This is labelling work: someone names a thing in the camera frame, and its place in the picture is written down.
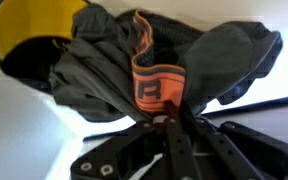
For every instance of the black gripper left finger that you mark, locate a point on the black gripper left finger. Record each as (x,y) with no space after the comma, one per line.
(144,156)

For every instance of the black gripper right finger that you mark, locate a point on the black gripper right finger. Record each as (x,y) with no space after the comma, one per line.
(237,156)

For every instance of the black cap with yellow brim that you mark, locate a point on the black cap with yellow brim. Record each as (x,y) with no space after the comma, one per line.
(27,23)

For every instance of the gray cloth with orange band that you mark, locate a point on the gray cloth with orange band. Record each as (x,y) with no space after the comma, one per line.
(97,66)

